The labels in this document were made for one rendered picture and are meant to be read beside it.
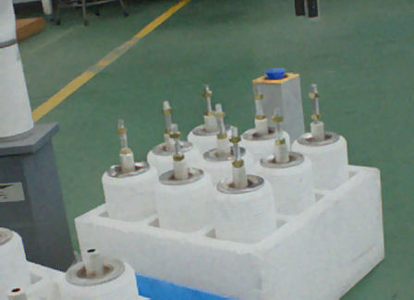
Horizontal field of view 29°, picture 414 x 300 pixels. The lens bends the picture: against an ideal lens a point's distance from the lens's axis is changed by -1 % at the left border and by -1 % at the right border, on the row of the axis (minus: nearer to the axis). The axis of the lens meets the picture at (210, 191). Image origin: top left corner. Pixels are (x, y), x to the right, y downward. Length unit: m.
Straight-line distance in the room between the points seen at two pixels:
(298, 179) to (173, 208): 0.21
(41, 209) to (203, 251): 0.42
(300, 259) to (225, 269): 0.13
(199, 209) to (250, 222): 0.11
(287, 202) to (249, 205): 0.12
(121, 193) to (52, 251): 0.27
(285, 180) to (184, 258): 0.20
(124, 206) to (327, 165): 0.35
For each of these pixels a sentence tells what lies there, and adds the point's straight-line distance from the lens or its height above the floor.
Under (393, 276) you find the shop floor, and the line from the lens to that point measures 1.49.
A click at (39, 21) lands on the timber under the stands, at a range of 5.55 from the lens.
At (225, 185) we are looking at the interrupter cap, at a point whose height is 0.25.
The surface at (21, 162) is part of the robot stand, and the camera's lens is 1.52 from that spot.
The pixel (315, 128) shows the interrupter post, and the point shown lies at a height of 0.27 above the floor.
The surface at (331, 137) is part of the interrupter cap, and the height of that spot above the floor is 0.25.
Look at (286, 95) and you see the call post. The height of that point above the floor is 0.28.
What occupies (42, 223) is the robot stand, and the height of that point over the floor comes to 0.14.
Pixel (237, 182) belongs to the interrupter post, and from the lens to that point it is 1.24.
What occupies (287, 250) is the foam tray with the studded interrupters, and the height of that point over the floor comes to 0.15.
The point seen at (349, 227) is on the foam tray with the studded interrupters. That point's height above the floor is 0.11.
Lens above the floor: 0.67
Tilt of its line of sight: 20 degrees down
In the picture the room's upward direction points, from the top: 8 degrees counter-clockwise
